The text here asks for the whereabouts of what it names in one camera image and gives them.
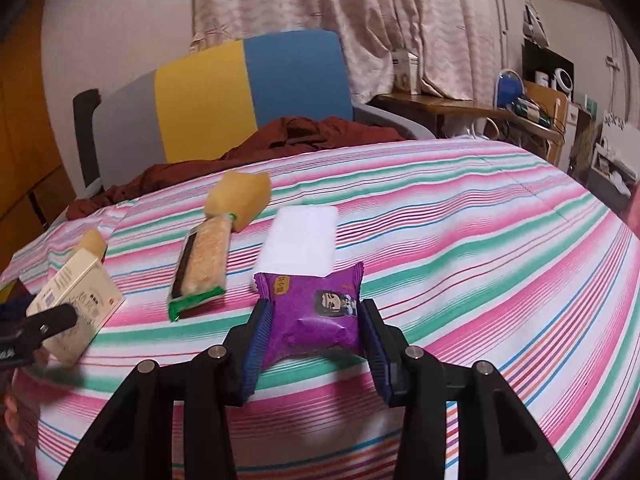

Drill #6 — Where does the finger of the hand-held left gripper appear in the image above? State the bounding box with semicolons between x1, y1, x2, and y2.
20;304;81;356
0;297;31;322

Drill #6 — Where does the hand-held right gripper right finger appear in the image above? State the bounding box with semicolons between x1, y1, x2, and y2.
359;299;573;480

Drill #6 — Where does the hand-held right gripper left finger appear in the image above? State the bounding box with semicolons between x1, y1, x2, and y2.
55;299;275;480

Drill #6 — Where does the cream cardboard box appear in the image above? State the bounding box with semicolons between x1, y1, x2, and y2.
25;252;126;366

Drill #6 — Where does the purple snack packet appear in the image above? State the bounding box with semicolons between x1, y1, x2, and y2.
252;262;366;368

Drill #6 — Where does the person's left hand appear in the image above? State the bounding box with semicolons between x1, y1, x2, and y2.
0;394;27;453

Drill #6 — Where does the yellow sponge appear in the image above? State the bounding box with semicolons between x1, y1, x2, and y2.
80;229;108;263
207;171;273;233

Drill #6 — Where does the green cracker packet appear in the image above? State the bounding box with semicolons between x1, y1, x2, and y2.
167;212;238;322

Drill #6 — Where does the white tissue pack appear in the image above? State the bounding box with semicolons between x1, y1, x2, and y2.
255;205;338;278

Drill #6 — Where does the pink green striped blanket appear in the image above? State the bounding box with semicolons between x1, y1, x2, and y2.
0;139;640;480

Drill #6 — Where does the wooden wardrobe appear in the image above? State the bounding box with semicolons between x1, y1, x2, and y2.
0;0;76;261

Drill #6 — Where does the rust brown cloth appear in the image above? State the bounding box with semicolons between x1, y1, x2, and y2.
65;116;408;221

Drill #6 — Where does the grey yellow blue chair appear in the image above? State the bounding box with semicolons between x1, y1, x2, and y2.
72;30;436;201

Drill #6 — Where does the wooden side table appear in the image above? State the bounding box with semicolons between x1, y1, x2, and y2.
375;92;513;138

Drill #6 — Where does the white carton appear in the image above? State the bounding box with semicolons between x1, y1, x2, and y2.
390;49;423;96

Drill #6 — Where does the blue plastic container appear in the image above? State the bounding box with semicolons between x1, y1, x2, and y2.
495;70;525;111

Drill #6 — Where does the wooden shelf rack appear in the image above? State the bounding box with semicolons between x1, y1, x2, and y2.
520;80;576;161

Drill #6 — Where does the white cluttered shelf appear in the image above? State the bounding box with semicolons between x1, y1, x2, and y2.
592;110;640;198

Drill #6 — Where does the black board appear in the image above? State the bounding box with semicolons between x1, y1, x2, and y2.
521;39;575;88

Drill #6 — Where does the patterned beige curtain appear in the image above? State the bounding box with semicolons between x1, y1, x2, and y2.
192;0;511;103

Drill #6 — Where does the white grey bag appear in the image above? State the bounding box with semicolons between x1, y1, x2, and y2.
522;2;551;41

